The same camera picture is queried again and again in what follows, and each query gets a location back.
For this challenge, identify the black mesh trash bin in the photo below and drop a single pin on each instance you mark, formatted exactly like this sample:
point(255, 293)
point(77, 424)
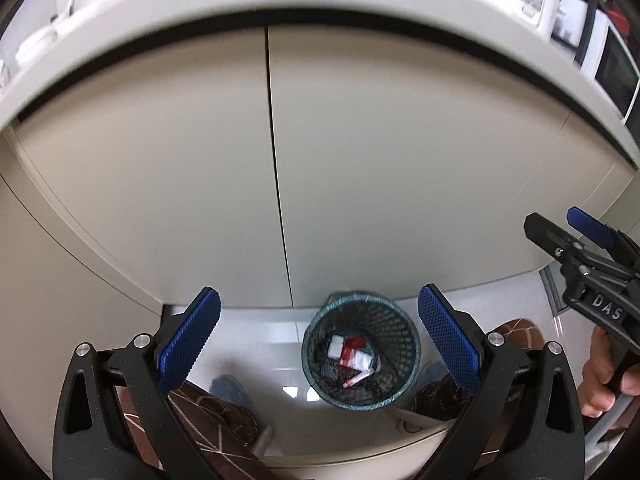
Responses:
point(360, 352)

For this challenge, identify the white bowl stack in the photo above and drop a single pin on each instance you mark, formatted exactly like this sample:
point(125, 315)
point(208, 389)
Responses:
point(28, 35)

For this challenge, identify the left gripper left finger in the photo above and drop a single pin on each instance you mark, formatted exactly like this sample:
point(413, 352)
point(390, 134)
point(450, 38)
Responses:
point(151, 371)

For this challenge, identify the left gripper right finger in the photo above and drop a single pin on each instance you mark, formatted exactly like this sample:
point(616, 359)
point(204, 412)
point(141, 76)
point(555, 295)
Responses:
point(486, 370)

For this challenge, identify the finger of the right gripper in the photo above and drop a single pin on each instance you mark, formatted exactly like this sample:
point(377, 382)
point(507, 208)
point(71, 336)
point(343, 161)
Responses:
point(589, 227)

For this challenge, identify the person's right hand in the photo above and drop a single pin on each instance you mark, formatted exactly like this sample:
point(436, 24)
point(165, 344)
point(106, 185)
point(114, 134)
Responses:
point(594, 396)

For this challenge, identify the white microwave oven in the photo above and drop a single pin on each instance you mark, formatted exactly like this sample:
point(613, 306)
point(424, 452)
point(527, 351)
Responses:
point(607, 61)

